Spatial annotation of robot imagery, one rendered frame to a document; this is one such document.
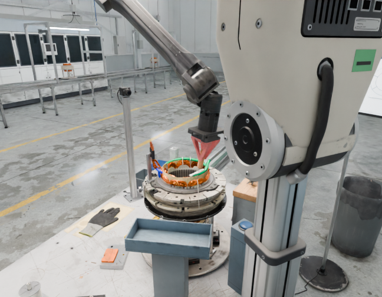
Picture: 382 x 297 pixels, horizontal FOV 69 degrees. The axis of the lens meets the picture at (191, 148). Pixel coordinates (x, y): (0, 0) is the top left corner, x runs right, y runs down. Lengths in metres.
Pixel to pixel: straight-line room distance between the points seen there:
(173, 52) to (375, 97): 1.23
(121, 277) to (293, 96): 0.93
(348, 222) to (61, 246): 2.02
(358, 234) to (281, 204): 1.99
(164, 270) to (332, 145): 0.61
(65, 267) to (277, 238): 0.88
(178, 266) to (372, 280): 1.88
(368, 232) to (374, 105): 1.15
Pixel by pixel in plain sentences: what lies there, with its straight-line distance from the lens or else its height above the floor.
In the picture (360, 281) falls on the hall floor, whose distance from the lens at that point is 2.51.
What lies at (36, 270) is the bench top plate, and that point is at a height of 0.78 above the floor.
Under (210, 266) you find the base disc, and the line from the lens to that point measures 1.14.
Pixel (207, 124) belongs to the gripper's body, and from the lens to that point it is 0.78.
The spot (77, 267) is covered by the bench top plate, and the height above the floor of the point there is 0.78.
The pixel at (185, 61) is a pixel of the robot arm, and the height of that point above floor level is 1.55.
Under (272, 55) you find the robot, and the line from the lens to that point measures 0.42.
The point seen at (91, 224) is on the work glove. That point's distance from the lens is 1.44.
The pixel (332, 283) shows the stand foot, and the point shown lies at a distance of 2.38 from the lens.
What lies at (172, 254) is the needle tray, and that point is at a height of 1.03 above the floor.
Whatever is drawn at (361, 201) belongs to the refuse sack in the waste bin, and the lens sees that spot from 2.39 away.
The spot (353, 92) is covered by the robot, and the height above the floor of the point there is 1.52.
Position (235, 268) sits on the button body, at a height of 0.88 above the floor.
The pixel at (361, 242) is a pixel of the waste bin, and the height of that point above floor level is 0.16.
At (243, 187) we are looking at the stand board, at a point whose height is 1.07.
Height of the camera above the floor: 1.59
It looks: 21 degrees down
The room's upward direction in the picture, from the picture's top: straight up
